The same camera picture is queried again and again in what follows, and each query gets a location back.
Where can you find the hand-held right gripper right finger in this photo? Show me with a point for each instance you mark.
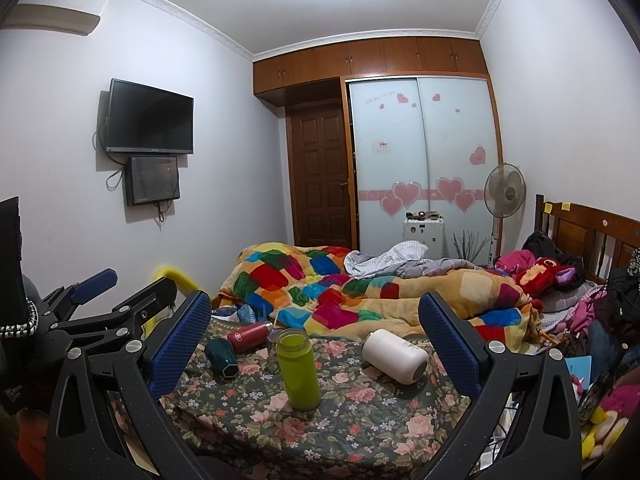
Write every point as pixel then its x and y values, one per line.
pixel 450 350

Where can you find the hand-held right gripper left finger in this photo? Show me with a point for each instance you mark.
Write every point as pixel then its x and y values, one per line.
pixel 181 347

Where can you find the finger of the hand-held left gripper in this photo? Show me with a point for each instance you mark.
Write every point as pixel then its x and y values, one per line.
pixel 92 285
pixel 142 305

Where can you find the white bottle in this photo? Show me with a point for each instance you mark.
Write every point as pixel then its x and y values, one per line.
pixel 395 356

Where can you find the dark green cup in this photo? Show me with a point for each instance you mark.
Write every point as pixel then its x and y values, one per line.
pixel 222 354

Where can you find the yellow plastic object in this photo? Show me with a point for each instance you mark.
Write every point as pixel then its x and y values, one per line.
pixel 175 277

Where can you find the red bottle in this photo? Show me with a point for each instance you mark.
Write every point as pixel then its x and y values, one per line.
pixel 247 336

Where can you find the blue white cloth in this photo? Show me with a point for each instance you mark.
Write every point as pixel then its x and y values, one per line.
pixel 242 312

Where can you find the clear glass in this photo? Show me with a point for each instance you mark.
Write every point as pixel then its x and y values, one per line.
pixel 272 347

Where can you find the grey striped sheet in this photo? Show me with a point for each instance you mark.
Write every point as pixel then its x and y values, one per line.
pixel 400 260

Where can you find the dry branch bundle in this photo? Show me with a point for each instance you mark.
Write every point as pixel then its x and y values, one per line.
pixel 470 246

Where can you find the pink garment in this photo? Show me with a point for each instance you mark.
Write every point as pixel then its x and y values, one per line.
pixel 515 261

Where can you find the small white cabinet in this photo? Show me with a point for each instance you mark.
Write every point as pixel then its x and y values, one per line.
pixel 424 240

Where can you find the red plush toy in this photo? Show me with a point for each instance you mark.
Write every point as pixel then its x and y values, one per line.
pixel 542 274

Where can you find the green bottle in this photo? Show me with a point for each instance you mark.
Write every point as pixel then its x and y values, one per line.
pixel 298 372

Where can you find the small black monitor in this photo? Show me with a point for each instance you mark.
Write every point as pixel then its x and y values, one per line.
pixel 152 180

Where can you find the floral tablecloth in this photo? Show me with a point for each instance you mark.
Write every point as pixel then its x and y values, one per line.
pixel 350 425

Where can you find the blue paper sheet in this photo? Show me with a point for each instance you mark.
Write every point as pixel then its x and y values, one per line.
pixel 580 367

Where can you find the black bag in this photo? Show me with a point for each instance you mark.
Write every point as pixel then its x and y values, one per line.
pixel 542 245

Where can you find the colourful patchwork blanket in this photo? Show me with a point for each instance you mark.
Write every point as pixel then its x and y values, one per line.
pixel 310 290

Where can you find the pink clothes pile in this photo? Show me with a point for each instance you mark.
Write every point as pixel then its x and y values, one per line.
pixel 590 310

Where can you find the standing fan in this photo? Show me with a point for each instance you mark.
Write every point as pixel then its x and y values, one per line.
pixel 505 190

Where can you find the yellow white plush toy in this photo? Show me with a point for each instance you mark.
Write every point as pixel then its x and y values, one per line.
pixel 602 430

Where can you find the black garment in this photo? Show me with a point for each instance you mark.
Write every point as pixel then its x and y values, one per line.
pixel 625 300

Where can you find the wooden headboard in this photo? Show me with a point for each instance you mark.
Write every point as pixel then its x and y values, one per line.
pixel 590 232

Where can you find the heart print sliding wardrobe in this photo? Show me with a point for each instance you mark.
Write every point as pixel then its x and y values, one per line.
pixel 425 160

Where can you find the brown wooden door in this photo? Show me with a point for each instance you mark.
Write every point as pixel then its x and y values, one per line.
pixel 320 175

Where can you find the wooden overhead cabinets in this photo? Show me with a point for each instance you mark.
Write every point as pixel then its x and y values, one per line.
pixel 370 60

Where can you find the wall television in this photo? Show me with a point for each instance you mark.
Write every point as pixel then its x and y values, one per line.
pixel 150 116

